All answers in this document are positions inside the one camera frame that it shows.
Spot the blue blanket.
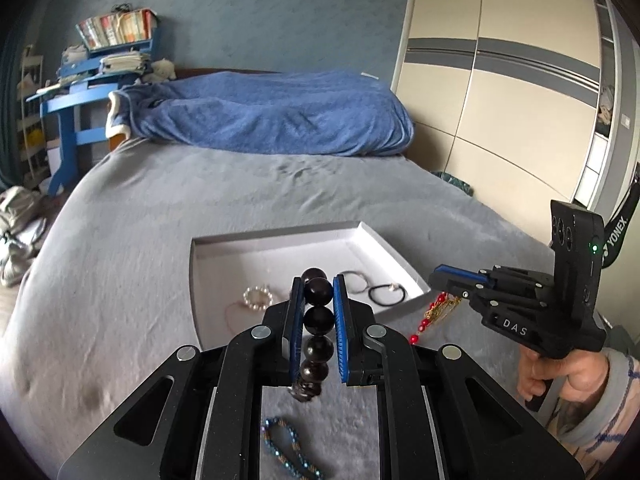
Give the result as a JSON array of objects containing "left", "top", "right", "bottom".
[{"left": 105, "top": 70, "right": 414, "bottom": 157}]

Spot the white shelf rack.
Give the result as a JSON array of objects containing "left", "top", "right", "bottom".
[{"left": 16, "top": 44, "right": 49, "bottom": 188}]

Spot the blue wooden desk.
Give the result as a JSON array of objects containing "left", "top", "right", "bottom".
[{"left": 39, "top": 26, "right": 160, "bottom": 197}]

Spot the right hand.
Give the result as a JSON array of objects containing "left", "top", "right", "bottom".
[{"left": 516, "top": 347, "right": 610, "bottom": 405}]

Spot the silver bangle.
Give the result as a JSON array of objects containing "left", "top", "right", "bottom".
[{"left": 342, "top": 270, "right": 370, "bottom": 295}]

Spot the red bead gold tassel charm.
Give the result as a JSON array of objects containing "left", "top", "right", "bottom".
[{"left": 408, "top": 292, "right": 462, "bottom": 344}]

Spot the grey cardboard tray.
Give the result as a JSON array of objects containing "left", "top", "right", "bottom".
[{"left": 189, "top": 221, "right": 431, "bottom": 349}]

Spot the grey bag on floor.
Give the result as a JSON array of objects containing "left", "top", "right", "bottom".
[{"left": 1, "top": 186, "right": 47, "bottom": 288}]

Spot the grey sleeve right forearm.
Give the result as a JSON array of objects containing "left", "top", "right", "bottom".
[{"left": 544, "top": 348, "right": 640, "bottom": 476}]

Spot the large dark wooden bead bracelet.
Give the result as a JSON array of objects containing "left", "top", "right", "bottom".
[{"left": 290, "top": 266, "right": 335, "bottom": 403}]

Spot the pearl bracelet pink cord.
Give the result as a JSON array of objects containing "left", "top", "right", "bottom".
[{"left": 223, "top": 284, "right": 276, "bottom": 331}]

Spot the blue crystal bead bracelet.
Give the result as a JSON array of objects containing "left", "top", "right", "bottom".
[{"left": 260, "top": 416, "right": 326, "bottom": 480}]

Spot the row of books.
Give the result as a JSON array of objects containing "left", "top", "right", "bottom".
[{"left": 75, "top": 8, "right": 158, "bottom": 51}]

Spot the white plush toy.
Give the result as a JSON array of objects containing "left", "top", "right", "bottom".
[{"left": 142, "top": 58, "right": 177, "bottom": 84}]

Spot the cream wardrobe with grey stripes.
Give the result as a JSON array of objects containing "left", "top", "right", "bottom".
[{"left": 395, "top": 0, "right": 639, "bottom": 242}]

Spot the black cord bracelet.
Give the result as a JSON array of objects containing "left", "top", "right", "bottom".
[{"left": 368, "top": 283, "right": 408, "bottom": 307}]

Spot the grey bedspread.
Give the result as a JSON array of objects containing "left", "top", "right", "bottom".
[{"left": 1, "top": 140, "right": 553, "bottom": 478}]

